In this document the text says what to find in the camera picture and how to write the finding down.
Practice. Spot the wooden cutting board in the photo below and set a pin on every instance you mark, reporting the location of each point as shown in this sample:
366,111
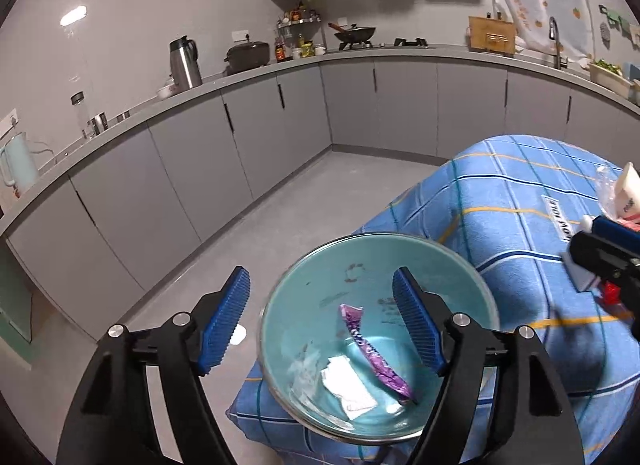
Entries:
492,36

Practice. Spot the black wok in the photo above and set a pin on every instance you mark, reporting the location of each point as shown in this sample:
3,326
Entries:
356,33

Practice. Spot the white pink carton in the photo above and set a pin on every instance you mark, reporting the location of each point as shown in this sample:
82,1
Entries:
627,195

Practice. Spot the small white paper scrap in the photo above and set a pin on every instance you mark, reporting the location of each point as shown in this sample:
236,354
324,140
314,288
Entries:
238,335

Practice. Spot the steel thermos jug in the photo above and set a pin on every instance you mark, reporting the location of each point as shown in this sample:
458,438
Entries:
185,62

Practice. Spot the white wall socket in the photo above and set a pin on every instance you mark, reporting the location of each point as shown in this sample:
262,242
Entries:
240,36
9,121

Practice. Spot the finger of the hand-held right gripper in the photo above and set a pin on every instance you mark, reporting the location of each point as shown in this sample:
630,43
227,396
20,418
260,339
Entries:
616,226
595,251

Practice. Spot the metal spice rack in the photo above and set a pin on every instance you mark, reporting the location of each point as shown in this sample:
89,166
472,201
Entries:
299,19

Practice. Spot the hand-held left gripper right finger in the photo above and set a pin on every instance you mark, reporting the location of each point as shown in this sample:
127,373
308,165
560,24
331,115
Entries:
417,325

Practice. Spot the small steel cup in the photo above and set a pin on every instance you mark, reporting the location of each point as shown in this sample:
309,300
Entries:
101,125

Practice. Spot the clear plastic wrapper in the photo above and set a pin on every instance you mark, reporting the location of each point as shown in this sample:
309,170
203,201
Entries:
605,190

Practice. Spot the dark sauce bottle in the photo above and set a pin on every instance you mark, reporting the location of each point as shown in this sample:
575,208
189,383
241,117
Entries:
280,51

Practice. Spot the teal glass bowl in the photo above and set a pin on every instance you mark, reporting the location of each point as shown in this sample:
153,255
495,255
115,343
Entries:
320,285

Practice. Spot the light blue kettle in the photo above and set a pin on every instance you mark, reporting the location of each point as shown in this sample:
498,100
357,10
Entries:
19,162

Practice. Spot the blue plaid cloth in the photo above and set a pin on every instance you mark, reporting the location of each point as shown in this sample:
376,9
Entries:
500,205

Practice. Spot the grey kitchen counter cabinets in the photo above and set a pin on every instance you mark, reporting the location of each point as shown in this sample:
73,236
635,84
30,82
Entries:
200,155

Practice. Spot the black rice cooker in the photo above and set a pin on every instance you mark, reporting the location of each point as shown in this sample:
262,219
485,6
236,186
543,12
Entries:
247,57

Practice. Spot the fruit print curtain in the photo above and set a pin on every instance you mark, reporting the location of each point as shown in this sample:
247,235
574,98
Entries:
545,0

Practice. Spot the steel kitchen faucet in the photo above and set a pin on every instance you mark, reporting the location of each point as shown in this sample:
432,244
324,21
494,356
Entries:
555,42

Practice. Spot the purple snack wrapper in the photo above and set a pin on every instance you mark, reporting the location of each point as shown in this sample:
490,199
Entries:
371,351

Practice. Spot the gas stove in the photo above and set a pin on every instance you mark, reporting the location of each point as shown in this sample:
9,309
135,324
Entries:
400,43

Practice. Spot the yellow condiment jar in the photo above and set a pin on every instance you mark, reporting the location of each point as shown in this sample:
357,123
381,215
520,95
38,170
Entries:
307,49

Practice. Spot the white paper piece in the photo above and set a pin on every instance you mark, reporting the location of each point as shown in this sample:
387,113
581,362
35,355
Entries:
350,385

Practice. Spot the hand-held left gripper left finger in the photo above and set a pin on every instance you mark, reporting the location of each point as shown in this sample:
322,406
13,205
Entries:
227,325

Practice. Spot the white bowl red print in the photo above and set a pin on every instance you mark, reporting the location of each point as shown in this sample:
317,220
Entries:
166,91

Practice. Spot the green glass panel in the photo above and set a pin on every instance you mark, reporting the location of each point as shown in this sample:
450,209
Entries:
12,305

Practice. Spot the clear glass jar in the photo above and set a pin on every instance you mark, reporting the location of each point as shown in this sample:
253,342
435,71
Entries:
81,117

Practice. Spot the hanging wall rack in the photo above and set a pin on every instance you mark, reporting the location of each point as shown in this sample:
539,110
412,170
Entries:
620,25

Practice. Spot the white basin with vegetables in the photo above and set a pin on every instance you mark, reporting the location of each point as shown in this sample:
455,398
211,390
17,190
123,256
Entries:
607,76

